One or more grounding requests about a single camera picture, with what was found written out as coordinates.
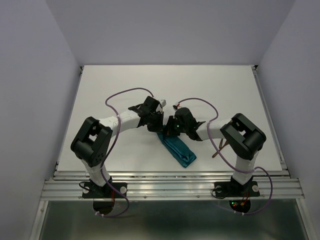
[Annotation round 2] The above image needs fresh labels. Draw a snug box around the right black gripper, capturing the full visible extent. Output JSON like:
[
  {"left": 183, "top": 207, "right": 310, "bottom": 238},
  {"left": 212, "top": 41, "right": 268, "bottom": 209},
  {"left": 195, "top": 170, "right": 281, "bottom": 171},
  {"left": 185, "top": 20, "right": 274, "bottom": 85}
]
[{"left": 163, "top": 115, "right": 188, "bottom": 137}]

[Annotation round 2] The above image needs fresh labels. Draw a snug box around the teal cloth napkin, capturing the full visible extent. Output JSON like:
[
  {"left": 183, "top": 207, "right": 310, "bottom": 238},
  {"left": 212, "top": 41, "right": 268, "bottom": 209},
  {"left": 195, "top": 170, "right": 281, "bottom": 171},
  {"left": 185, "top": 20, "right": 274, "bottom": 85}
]
[{"left": 157, "top": 133, "right": 197, "bottom": 168}]

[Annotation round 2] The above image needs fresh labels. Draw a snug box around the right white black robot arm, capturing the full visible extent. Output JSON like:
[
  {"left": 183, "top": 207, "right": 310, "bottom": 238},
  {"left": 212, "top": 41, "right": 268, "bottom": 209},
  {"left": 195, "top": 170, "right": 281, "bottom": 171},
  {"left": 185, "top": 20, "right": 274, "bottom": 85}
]
[{"left": 162, "top": 113, "right": 267, "bottom": 195}]

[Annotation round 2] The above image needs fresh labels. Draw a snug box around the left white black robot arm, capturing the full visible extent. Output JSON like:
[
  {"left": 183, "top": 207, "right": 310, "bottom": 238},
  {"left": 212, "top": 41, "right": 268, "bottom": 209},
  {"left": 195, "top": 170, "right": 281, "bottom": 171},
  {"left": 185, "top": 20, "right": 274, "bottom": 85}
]
[{"left": 70, "top": 100, "right": 166, "bottom": 197}]

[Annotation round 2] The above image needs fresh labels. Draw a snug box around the brown wooden fork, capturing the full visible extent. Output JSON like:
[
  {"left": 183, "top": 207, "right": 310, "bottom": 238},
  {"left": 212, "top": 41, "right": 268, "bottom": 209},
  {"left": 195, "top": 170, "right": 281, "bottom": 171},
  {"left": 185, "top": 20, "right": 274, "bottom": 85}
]
[{"left": 212, "top": 139, "right": 229, "bottom": 158}]

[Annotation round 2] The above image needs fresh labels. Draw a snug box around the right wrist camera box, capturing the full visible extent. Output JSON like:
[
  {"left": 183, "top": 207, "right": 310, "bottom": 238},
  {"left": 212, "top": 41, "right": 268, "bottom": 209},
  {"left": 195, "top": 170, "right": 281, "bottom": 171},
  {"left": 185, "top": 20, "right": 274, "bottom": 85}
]
[{"left": 174, "top": 107, "right": 197, "bottom": 127}]

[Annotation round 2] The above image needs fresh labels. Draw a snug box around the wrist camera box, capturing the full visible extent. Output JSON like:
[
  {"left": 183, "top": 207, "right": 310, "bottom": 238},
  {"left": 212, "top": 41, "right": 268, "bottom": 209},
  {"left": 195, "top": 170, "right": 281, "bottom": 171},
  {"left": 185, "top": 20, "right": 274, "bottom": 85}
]
[
  {"left": 143, "top": 96, "right": 167, "bottom": 113},
  {"left": 174, "top": 107, "right": 197, "bottom": 127}
]

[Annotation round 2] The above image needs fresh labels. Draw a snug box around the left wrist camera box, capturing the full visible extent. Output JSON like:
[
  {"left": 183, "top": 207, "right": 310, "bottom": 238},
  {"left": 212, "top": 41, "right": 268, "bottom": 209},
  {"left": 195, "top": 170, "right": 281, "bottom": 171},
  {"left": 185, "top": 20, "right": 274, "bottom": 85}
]
[{"left": 143, "top": 96, "right": 167, "bottom": 113}]

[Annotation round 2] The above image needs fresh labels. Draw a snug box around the aluminium frame rail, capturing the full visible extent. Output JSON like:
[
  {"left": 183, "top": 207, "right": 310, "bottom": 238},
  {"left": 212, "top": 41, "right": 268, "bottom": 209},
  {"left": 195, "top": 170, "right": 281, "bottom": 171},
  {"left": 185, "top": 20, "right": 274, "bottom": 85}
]
[{"left": 40, "top": 169, "right": 305, "bottom": 202}]

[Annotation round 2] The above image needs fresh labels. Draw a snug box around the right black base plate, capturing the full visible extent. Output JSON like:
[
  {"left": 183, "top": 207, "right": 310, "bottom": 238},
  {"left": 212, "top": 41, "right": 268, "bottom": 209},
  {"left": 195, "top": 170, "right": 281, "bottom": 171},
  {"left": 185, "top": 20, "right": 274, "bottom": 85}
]
[{"left": 211, "top": 181, "right": 260, "bottom": 199}]

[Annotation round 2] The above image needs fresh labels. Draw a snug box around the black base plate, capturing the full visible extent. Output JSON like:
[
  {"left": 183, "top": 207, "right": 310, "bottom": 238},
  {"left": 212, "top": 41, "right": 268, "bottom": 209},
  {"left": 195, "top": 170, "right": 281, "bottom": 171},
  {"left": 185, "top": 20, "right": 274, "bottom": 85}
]
[
  {"left": 211, "top": 181, "right": 260, "bottom": 199},
  {"left": 79, "top": 181, "right": 128, "bottom": 199}
]

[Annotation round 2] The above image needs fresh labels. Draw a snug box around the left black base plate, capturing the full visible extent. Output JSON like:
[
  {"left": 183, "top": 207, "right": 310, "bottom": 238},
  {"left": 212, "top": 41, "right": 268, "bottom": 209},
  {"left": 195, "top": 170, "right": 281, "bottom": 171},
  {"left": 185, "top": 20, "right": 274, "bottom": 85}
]
[{"left": 79, "top": 181, "right": 128, "bottom": 199}]

